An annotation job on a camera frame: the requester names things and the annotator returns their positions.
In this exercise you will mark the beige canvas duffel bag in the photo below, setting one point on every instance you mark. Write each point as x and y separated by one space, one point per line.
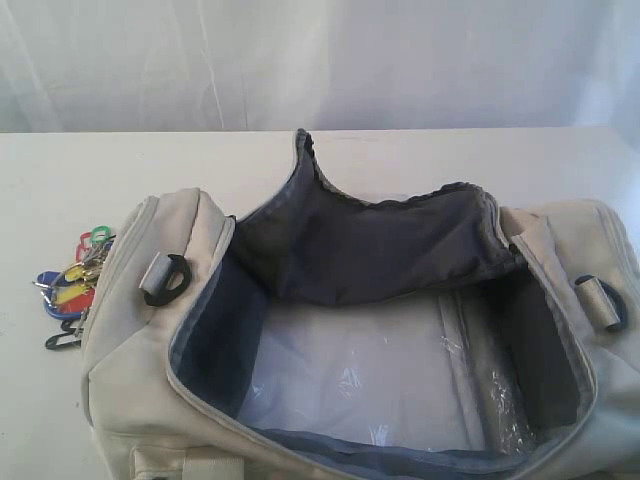
171 340

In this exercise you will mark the white backdrop curtain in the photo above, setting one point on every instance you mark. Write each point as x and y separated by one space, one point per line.
267 65

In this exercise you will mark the colourful key tag bunch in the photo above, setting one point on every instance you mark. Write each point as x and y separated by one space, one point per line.
68 295

